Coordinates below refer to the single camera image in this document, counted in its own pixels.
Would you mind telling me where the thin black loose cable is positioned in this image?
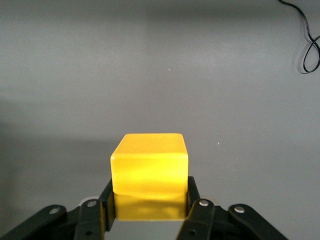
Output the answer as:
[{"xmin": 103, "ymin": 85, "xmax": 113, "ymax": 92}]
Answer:
[{"xmin": 276, "ymin": 0, "xmax": 320, "ymax": 75}]

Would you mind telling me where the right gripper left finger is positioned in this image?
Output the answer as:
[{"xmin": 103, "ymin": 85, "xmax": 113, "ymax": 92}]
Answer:
[{"xmin": 0, "ymin": 178, "xmax": 118, "ymax": 240}]

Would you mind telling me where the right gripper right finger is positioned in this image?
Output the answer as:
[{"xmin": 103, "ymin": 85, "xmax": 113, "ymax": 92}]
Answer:
[{"xmin": 175, "ymin": 176, "xmax": 290, "ymax": 240}]

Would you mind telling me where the yellow cube block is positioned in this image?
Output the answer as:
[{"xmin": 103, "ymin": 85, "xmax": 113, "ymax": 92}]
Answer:
[{"xmin": 110, "ymin": 133, "xmax": 189, "ymax": 223}]

